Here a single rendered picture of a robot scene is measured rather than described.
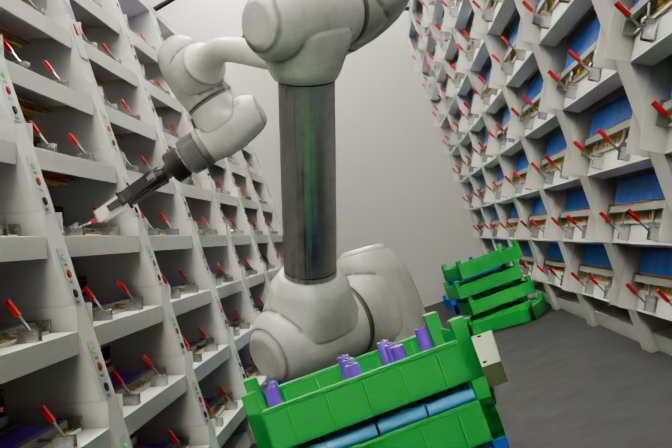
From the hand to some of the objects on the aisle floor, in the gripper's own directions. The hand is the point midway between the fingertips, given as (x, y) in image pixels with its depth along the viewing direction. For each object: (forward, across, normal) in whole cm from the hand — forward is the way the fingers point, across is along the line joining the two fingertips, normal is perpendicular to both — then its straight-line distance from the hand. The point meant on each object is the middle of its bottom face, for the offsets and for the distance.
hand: (110, 209), depth 212 cm
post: (+36, -21, -72) cm, 84 cm away
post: (+36, +49, -72) cm, 95 cm away
